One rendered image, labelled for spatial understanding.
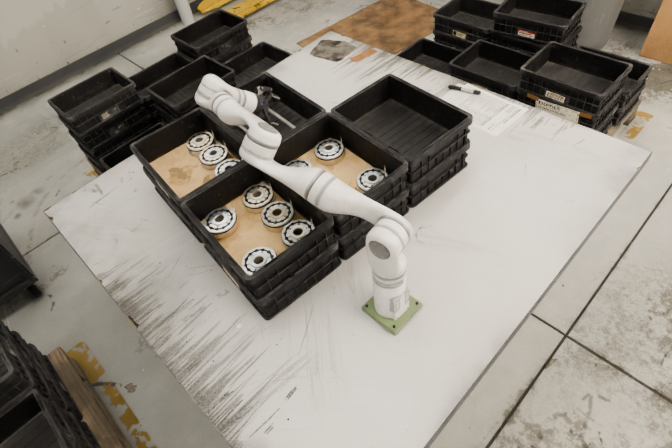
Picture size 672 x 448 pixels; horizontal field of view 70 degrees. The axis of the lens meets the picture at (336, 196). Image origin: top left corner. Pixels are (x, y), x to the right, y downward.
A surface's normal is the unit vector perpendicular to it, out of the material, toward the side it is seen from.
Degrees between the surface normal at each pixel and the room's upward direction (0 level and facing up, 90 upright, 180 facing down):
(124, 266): 0
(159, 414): 0
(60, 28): 90
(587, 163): 0
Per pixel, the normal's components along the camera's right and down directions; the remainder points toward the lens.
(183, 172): -0.13, -0.68
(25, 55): 0.71, 0.45
